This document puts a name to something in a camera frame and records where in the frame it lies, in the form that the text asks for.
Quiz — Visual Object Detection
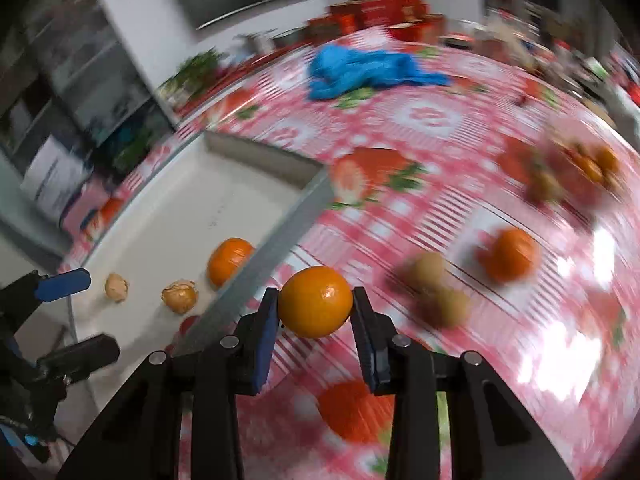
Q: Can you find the small smooth orange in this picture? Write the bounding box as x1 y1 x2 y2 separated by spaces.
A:
277 266 354 339

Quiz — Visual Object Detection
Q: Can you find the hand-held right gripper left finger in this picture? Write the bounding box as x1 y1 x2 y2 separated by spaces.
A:
57 287 281 480

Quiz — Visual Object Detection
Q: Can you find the white tray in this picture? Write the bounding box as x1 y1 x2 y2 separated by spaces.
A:
60 130 332 356

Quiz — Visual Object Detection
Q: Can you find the green plant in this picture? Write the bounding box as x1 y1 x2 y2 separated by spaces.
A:
157 49 226 106

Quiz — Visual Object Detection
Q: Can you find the dark display cabinet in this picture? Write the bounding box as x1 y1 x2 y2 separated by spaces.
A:
0 0 171 221

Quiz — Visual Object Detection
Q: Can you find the pile of blue gloves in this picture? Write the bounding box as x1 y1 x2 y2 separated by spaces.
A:
306 44 451 102

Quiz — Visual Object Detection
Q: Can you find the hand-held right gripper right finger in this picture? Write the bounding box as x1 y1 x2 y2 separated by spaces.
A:
350 286 576 480

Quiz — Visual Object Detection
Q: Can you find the glass bowl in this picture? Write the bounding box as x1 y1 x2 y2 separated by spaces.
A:
525 125 626 211

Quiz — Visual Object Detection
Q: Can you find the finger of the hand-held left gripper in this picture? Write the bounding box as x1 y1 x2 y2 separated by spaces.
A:
0 268 92 328
35 333 122 386

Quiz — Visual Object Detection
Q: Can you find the large orange mandarin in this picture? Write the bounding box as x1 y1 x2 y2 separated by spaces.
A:
477 227 542 283

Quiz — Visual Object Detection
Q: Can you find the stack of red gift boxes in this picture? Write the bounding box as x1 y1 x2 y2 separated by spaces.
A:
307 0 448 43

